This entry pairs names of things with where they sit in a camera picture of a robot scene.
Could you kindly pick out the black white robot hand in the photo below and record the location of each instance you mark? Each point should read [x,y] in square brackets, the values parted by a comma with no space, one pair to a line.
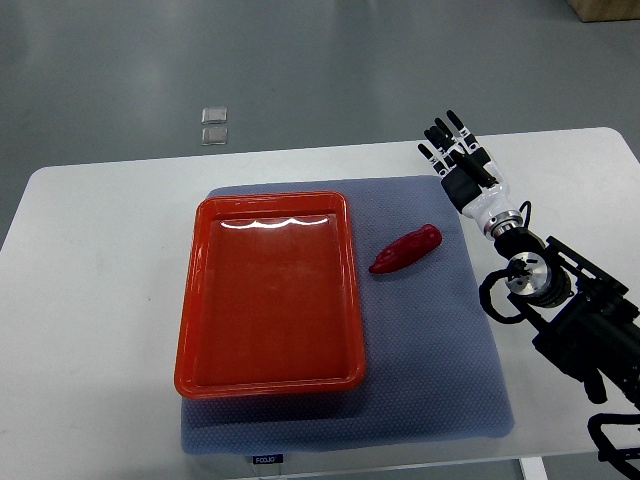
[470,177]

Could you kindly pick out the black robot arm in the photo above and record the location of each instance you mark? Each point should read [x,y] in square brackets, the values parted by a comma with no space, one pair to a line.
[585,324]

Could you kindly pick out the red pepper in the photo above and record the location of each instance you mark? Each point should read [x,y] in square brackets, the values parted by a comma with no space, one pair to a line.
[406,250]

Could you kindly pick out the red plastic tray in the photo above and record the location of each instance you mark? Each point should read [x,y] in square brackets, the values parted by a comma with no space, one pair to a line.
[271,303]

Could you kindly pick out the blue-grey mesh mat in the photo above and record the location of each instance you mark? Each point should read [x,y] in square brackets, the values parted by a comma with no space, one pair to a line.
[432,367]

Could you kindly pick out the brown cardboard box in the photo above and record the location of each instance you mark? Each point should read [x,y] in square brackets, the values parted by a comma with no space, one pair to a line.
[605,10]

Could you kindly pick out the lower metal floor plate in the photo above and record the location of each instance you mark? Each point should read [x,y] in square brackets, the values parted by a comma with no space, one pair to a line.
[214,135]

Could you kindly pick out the metal floor plate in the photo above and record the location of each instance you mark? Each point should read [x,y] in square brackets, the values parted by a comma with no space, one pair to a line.
[214,135]
[214,115]

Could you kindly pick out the upper metal floor plate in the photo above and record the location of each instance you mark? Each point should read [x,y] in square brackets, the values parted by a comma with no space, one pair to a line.
[214,115]

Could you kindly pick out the white table leg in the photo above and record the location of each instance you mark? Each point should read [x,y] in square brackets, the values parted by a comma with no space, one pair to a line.
[532,468]

